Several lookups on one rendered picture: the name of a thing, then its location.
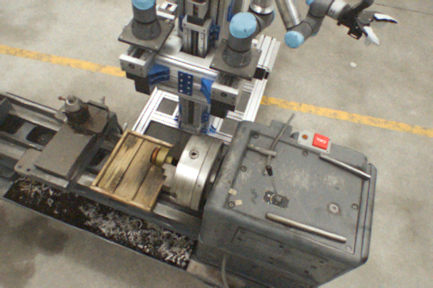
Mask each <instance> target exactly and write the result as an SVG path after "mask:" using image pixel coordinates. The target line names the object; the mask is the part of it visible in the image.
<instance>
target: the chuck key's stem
mask: <svg viewBox="0 0 433 288"><path fill-rule="evenodd" d="M247 148H248V149H252V150H253V151H254V150H255V151H258V152H259V153H261V154H264V155H267V156H269V155H271V157H272V158H275V156H276V153H275V152H273V151H269V149H265V148H262V147H261V148H259V147H255V145H251V144H248V146H247Z"/></svg>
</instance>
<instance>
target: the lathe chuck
mask: <svg viewBox="0 0 433 288"><path fill-rule="evenodd" d="M196 134H198V135H201V136H200V137H197V136H195V135H192V136H191V137H190V138H189V141H188V142H187V144H186V146H185V148H184V150H183V153H182V155H181V158H180V160H179V163H178V165H177V169H176V170H175V175H174V178H173V182H172V186H170V192H172V193H173V192H175V193H176V194H177V198H176V199H175V198H173V197H171V196H170V197H169V198H170V201H173V202H175V203H178V204H180V205H182V206H185V207H188V208H190V202H191V196H192V193H193V188H195V185H196V182H197V179H198V176H199V173H200V170H201V167H202V164H203V162H204V159H205V157H206V154H207V153H208V150H209V148H210V146H211V144H212V142H213V141H214V140H215V138H213V137H209V136H207V135H204V134H202V133H198V132H196ZM191 151H197V152H198V154H199V156H198V157H197V158H191V157H190V155H189V154H190V152H191Z"/></svg>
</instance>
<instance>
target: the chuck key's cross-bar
mask: <svg viewBox="0 0 433 288"><path fill-rule="evenodd" d="M294 116H295V114H292V116H291V117H290V119H289V120H288V121H287V123H286V124H285V125H284V126H283V128H282V130H281V131H280V133H279V134H278V136H277V137H276V138H275V140H274V142H273V143H272V145H271V148H270V151H273V148H274V146H275V144H276V142H277V141H278V139H279V138H280V136H281V135H282V133H283V132H284V130H286V128H287V127H288V125H289V123H290V122H291V121H292V119H293V118H294ZM270 161H271V155H269V157H268V159H267V163H266V166H267V165H269V163H270ZM266 166H265V171H264V174H263V175H265V176H266V175H267V169H266Z"/></svg>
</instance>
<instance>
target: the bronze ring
mask: <svg viewBox="0 0 433 288"><path fill-rule="evenodd" d="M167 154H168V149H165V148H159V147H155V148H154V150H153V152H152V155H151V158H150V163H152V164H155V165H156V166H157V167H160V168H161V167H162V165H163V163H167V164H170V165H174V163H175V160H176V158H174V157H173V156H169V155H167Z"/></svg>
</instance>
